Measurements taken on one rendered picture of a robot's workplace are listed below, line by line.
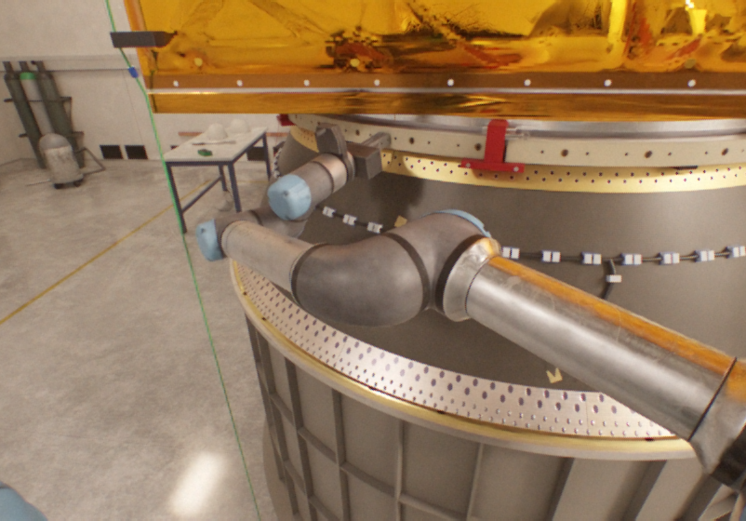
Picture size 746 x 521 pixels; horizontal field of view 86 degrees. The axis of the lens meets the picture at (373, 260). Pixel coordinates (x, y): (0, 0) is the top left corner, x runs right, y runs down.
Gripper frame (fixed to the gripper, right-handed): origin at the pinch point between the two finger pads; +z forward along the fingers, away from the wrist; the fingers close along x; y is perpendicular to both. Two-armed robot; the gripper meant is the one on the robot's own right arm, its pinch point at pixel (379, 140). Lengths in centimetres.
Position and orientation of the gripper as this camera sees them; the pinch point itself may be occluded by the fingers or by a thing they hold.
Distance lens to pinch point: 96.5
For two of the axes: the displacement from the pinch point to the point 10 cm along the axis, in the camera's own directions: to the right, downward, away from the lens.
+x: 8.0, 2.8, -5.3
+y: 1.2, 7.9, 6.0
